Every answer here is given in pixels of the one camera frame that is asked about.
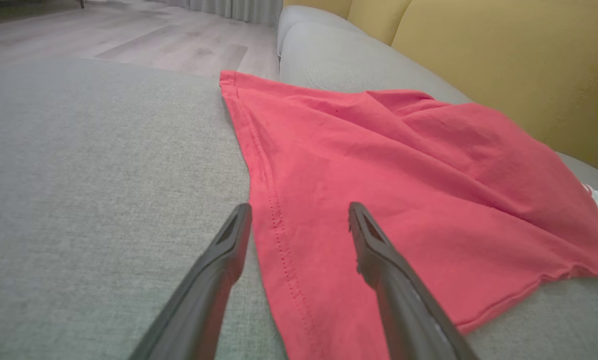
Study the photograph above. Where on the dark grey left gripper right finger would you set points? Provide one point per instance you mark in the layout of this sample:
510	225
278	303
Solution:
404	300

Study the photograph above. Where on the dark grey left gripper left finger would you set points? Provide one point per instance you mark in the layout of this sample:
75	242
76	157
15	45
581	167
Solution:
203	300

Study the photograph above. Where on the red basketball jersey white trim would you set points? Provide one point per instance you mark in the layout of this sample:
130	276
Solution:
379	175

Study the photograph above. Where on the large grey sofa seat cushion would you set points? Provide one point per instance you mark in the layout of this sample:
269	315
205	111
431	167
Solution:
103	175

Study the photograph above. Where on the grey pleated curtain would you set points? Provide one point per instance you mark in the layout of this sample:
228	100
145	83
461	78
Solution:
233	9

